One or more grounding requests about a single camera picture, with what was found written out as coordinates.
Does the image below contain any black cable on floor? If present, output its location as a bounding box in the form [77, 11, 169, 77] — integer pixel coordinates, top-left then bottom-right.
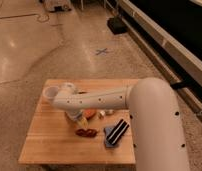
[0, 12, 50, 24]

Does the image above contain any white equipment base on floor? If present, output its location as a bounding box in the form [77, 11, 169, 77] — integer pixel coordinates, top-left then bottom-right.
[44, 0, 71, 12]

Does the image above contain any white plastic bottle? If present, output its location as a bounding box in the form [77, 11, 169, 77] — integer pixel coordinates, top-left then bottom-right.
[98, 109, 114, 119]

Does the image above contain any blue cloth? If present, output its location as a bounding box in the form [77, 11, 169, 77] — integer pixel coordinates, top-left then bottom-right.
[104, 125, 120, 148]

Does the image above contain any dark red sausage toy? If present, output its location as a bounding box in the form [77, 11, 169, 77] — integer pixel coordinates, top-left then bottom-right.
[76, 129, 97, 137]

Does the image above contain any orange ceramic bowl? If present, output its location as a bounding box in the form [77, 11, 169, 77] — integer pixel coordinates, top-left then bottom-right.
[77, 109, 96, 129]

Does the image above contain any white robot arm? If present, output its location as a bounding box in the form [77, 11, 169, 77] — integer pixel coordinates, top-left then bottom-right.
[52, 77, 190, 171]

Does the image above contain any clear plastic cup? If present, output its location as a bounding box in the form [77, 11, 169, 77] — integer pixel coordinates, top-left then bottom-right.
[43, 86, 60, 101]

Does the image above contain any black object on floor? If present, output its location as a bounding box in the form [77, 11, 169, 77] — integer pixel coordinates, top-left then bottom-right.
[107, 17, 127, 35]

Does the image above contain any wooden folding table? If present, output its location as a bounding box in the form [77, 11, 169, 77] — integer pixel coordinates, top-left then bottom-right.
[18, 78, 141, 171]

